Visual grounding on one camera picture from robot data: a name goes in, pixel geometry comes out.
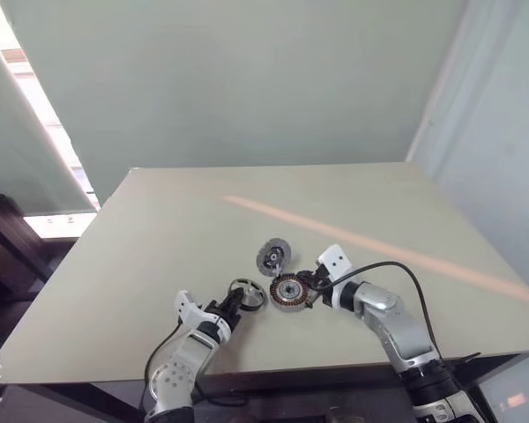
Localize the motor housing with copper windings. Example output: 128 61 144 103
269 271 315 315

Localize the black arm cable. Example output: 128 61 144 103
139 323 249 412
333 261 437 353

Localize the spoked silver rotor ring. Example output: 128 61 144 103
227 277 266 314

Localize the dark wooden cabinet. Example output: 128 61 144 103
0 192 54 305

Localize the dark table frame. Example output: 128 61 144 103
8 342 529 423

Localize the frosted glass partition panel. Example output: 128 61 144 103
0 17 94 218

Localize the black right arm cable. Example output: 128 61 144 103
333 261 437 353

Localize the white box with screen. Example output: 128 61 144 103
474 346 529 423

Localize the grey round motor lid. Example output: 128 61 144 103
256 237 294 278

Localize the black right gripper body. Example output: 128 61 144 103
310 262 338 306

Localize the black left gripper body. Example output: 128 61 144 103
204 298 242 330

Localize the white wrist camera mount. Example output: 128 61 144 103
173 289 205 328
317 243 352 284

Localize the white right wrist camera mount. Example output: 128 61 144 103
317 243 352 284

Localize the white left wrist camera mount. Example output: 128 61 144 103
173 289 205 328

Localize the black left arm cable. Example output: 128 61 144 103
139 323 249 412

